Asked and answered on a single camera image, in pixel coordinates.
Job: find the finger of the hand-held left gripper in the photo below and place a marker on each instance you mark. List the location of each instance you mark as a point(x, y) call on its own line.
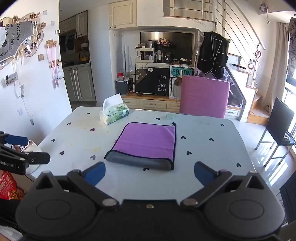
point(39, 158)
point(16, 139)

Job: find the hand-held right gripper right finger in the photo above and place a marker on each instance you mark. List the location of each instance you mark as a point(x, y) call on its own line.
point(203, 173)

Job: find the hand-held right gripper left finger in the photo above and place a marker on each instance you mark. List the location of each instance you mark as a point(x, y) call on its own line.
point(96, 173)

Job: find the purple towel with grey underside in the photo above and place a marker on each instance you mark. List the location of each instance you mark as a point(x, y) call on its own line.
point(145, 141)

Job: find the white cup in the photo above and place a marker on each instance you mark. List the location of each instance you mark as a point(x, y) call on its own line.
point(32, 148)

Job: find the red snack bag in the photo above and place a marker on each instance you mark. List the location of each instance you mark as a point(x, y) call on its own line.
point(8, 187)

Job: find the green floral tissue box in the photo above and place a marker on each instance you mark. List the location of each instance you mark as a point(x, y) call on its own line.
point(114, 113)

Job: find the pink fabric chair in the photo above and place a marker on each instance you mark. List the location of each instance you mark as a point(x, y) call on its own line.
point(203, 97)

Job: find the pink hanging ribbon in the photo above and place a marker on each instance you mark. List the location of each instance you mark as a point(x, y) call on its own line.
point(53, 67)

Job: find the grey kitchen base cabinet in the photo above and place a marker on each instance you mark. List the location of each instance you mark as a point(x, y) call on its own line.
point(79, 83)

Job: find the grey waste bin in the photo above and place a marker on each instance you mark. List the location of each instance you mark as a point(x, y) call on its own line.
point(122, 87)

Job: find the white staircase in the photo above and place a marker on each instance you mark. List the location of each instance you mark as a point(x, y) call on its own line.
point(247, 92)

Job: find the black metal-framed chair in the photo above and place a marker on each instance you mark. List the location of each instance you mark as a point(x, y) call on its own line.
point(278, 120)

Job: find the black chalkboard cabinet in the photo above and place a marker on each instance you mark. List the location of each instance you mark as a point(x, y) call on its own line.
point(150, 85)

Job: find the teal lettered sign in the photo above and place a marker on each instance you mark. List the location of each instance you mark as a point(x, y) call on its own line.
point(181, 72)

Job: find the black vest with white trim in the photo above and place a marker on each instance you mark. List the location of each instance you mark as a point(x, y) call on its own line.
point(211, 53)

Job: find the white storage rack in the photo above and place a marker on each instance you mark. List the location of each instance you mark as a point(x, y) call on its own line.
point(144, 58)

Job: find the beige curtain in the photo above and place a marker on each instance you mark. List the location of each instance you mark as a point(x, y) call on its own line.
point(276, 69)

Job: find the metal stair railing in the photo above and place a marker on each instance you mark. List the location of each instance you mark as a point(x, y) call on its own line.
point(240, 25)

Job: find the dark patterned hanging cloth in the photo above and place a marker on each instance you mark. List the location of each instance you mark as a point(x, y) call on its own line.
point(291, 46)

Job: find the grey panda wall poster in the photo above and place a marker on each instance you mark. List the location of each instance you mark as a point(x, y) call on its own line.
point(13, 39)

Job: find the grey kitchen wall cabinet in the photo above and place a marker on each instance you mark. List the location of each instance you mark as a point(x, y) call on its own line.
point(82, 24)

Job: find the cream wall cabinet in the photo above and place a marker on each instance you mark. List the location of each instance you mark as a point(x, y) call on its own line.
point(122, 15)

